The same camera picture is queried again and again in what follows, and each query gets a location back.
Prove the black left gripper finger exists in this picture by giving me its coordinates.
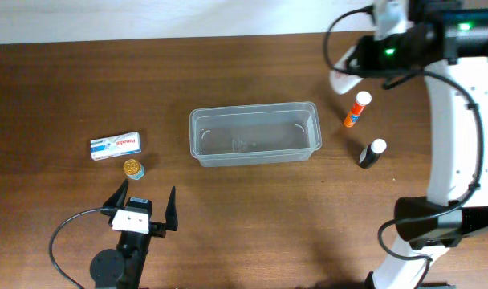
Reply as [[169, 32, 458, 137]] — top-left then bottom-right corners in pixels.
[[165, 186, 178, 231], [102, 179, 129, 210]]

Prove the gold-lidded small jar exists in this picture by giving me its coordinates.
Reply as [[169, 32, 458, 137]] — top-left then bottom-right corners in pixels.
[[123, 159, 145, 180]]

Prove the orange tube white cap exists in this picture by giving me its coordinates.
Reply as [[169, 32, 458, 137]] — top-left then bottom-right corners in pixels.
[[343, 91, 372, 128]]

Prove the white Calamol lotion bottle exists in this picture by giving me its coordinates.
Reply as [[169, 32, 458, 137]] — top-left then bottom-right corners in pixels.
[[329, 46, 363, 95]]

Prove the black bottle white cap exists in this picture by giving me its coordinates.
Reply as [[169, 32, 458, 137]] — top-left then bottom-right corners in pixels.
[[359, 139, 387, 169]]

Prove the clear plastic container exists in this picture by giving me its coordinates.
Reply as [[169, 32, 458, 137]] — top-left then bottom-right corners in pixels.
[[189, 102, 323, 167]]

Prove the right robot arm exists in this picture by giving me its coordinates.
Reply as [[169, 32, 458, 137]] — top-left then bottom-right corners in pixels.
[[344, 1, 488, 288]]

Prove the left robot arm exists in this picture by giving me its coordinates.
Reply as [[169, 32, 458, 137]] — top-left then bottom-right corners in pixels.
[[89, 180, 178, 289]]

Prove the white Panadol box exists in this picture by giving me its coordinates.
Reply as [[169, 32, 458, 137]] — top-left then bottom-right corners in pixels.
[[90, 132, 141, 161]]

